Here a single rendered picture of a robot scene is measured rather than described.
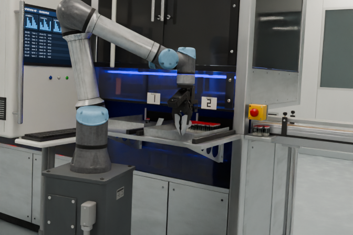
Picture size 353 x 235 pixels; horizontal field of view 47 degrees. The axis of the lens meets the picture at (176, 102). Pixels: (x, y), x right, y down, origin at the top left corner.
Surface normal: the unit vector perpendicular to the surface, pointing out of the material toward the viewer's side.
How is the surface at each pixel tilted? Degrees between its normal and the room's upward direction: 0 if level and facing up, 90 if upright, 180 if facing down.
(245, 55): 90
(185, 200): 90
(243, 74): 90
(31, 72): 90
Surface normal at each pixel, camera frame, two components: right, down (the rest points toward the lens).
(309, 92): -0.52, 0.04
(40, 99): 0.85, 0.07
